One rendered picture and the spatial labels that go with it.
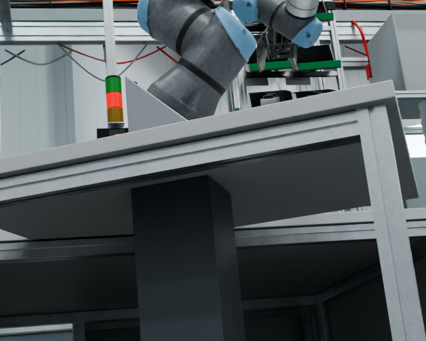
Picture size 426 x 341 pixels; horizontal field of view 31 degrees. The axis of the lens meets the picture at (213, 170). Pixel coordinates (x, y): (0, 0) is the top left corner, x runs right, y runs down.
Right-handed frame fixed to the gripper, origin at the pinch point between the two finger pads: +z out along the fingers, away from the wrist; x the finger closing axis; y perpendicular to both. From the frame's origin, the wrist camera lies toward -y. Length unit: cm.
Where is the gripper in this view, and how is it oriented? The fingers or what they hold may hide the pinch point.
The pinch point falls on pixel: (276, 66)
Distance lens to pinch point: 222.9
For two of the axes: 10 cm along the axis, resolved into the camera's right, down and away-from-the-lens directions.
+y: 0.9, 7.4, -6.7
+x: 10.0, -0.9, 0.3
